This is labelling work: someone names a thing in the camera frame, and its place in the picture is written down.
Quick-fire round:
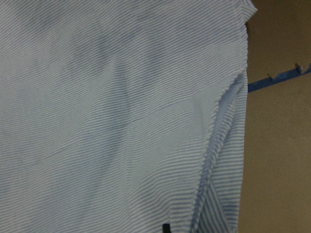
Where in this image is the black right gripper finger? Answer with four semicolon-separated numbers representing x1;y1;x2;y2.
162;223;170;233

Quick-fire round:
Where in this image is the light blue striped shirt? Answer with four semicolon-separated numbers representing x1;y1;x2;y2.
0;0;256;233

